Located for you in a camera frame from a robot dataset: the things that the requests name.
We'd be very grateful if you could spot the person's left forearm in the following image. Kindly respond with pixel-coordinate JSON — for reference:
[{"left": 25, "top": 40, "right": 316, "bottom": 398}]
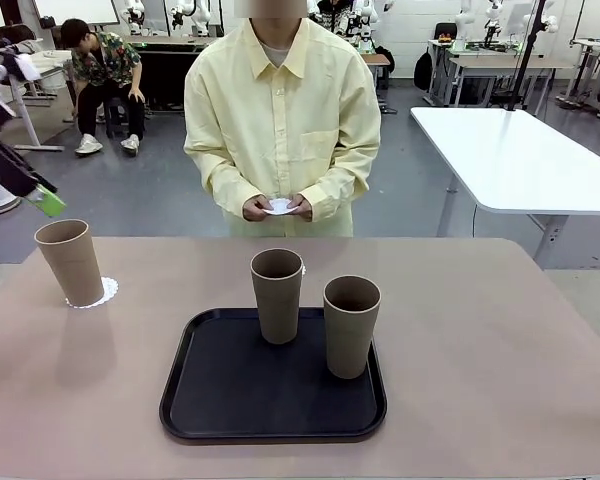
[{"left": 299, "top": 144, "right": 382, "bottom": 214}]

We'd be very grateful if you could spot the brown paper cup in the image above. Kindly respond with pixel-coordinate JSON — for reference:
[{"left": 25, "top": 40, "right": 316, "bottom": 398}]
[
  {"left": 322, "top": 276, "right": 383, "bottom": 380},
  {"left": 250, "top": 248, "right": 304, "bottom": 345},
  {"left": 33, "top": 218, "right": 105, "bottom": 308}
]

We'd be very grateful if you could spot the black backpack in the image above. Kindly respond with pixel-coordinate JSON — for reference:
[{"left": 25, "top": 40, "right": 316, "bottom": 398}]
[{"left": 413, "top": 49, "right": 434, "bottom": 91}]

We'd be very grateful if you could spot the person in floral shirt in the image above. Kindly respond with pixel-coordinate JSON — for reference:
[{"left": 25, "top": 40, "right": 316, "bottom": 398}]
[{"left": 59, "top": 18, "right": 145, "bottom": 156}]

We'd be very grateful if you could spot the black plastic tray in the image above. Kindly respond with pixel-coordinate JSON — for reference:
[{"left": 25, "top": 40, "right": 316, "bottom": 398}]
[{"left": 159, "top": 307, "right": 388, "bottom": 446}]

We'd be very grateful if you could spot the white rounded table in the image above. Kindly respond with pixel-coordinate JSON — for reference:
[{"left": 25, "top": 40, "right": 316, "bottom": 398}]
[{"left": 410, "top": 106, "right": 600, "bottom": 261}]

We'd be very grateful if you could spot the dark lab desk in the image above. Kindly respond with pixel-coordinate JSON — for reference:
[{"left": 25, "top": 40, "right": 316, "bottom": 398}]
[{"left": 128, "top": 34, "right": 231, "bottom": 110}]

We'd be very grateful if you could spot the person in yellow shirt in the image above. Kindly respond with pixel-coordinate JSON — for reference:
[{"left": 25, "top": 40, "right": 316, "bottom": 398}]
[{"left": 183, "top": 19, "right": 383, "bottom": 238}]

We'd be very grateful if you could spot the person's left hand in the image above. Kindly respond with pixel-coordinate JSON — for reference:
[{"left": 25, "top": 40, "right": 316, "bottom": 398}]
[{"left": 288, "top": 194, "right": 314, "bottom": 222}]

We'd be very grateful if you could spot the white projection screen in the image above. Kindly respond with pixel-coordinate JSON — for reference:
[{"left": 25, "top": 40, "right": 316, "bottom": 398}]
[{"left": 32, "top": 0, "right": 121, "bottom": 25}]

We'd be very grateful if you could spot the person's right hand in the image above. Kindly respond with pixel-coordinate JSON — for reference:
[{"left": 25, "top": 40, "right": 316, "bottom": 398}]
[{"left": 241, "top": 197, "right": 276, "bottom": 222}]

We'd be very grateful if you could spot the black tripod stand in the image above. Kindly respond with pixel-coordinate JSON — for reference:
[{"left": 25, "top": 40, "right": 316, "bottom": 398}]
[{"left": 502, "top": 0, "right": 549, "bottom": 112}]

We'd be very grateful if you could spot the white height-adjustable desk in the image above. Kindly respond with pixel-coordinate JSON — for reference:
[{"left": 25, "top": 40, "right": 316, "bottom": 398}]
[{"left": 0, "top": 49, "right": 76, "bottom": 152}]

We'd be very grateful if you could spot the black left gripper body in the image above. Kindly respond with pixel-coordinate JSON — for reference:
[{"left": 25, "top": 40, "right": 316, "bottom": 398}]
[{"left": 0, "top": 132, "right": 39, "bottom": 200}]

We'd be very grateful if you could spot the small wooden side table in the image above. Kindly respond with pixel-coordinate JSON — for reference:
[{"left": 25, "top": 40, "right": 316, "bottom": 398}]
[{"left": 362, "top": 52, "right": 394, "bottom": 91}]

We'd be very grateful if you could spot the black bag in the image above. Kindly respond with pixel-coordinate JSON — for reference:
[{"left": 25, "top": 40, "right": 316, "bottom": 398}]
[{"left": 0, "top": 25, "right": 37, "bottom": 49}]

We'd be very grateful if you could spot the person's right forearm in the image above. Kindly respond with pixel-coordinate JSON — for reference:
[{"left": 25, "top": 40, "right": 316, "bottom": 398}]
[{"left": 184, "top": 144, "right": 255, "bottom": 215}]

